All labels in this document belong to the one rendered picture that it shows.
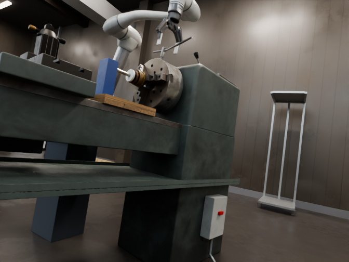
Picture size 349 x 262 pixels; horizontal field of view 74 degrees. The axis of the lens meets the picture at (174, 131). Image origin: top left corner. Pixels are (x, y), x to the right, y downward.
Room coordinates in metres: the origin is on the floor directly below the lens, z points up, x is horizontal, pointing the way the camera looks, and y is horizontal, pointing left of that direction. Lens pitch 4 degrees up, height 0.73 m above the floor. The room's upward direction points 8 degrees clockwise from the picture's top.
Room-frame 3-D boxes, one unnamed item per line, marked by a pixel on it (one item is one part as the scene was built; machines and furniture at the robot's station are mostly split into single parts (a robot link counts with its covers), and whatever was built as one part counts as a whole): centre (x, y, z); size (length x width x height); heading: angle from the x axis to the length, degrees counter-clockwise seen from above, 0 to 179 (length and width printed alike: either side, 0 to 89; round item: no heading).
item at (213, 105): (1.71, -0.10, 1.06); 0.59 x 0.48 x 0.39; 139
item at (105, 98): (1.18, 0.34, 0.89); 0.36 x 0.30 x 0.04; 49
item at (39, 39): (0.99, 0.61, 1.07); 0.07 x 0.07 x 0.10; 49
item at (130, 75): (1.20, 0.32, 1.08); 0.13 x 0.07 x 0.07; 139
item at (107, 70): (1.14, 0.38, 1.00); 0.08 x 0.06 x 0.23; 49
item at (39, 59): (0.95, 0.57, 0.95); 0.43 x 0.18 x 0.04; 49
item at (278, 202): (3.65, -1.75, 0.89); 0.66 x 0.55 x 1.79; 148
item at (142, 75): (1.29, 0.25, 1.08); 0.09 x 0.09 x 0.09; 49
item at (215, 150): (1.71, -0.10, 0.43); 0.60 x 0.48 x 0.86; 139
